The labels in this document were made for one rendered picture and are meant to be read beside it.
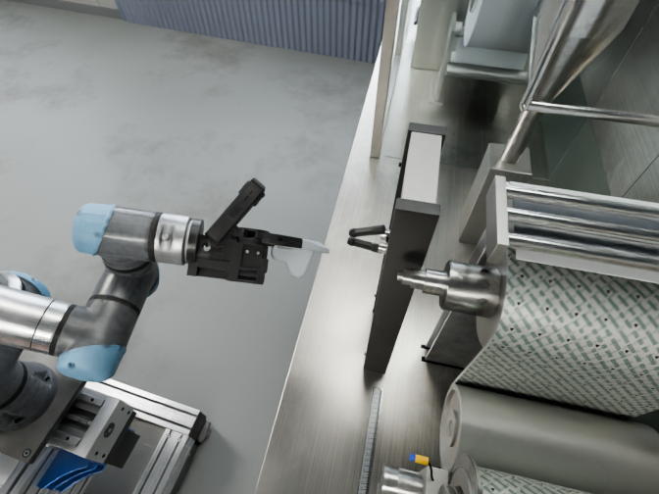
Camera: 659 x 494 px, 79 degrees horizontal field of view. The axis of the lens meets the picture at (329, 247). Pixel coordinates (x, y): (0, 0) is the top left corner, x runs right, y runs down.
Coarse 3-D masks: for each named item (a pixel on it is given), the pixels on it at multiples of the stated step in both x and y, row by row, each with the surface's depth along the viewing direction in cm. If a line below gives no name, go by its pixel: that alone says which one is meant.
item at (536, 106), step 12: (528, 108) 61; (540, 108) 60; (552, 108) 60; (564, 108) 60; (576, 108) 60; (588, 108) 59; (600, 120) 60; (612, 120) 59; (624, 120) 59; (636, 120) 59; (648, 120) 58
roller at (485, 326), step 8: (504, 256) 48; (488, 264) 55; (496, 264) 51; (504, 264) 48; (504, 272) 47; (504, 280) 47; (504, 288) 46; (496, 312) 48; (480, 320) 54; (488, 320) 50; (496, 320) 47; (480, 328) 53; (488, 328) 49; (480, 336) 53; (488, 336) 49
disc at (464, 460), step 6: (462, 456) 47; (468, 456) 45; (456, 462) 49; (462, 462) 46; (468, 462) 44; (474, 462) 43; (456, 468) 48; (468, 468) 44; (474, 468) 42; (450, 474) 50; (468, 474) 43; (474, 474) 41; (450, 480) 50; (474, 480) 41; (480, 480) 41; (474, 486) 41; (480, 486) 40; (474, 492) 40; (480, 492) 39
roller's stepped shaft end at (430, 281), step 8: (400, 272) 52; (408, 272) 51; (416, 272) 51; (424, 272) 51; (432, 272) 50; (440, 272) 51; (400, 280) 52; (408, 280) 51; (416, 280) 50; (424, 280) 50; (432, 280) 50; (440, 280) 50; (416, 288) 51; (424, 288) 50; (432, 288) 50; (440, 288) 50
